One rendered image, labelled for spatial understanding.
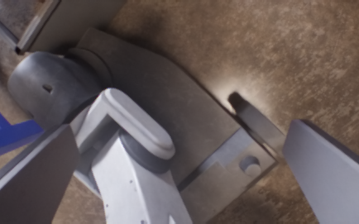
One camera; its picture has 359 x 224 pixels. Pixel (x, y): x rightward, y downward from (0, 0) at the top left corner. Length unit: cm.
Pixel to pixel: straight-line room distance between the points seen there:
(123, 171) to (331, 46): 73
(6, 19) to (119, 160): 47
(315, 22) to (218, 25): 31
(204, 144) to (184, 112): 10
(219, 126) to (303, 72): 37
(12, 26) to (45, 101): 26
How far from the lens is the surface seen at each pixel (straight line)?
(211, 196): 61
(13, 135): 77
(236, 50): 70
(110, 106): 40
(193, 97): 53
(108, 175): 43
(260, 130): 54
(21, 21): 64
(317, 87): 80
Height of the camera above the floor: 69
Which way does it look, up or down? 77 degrees down
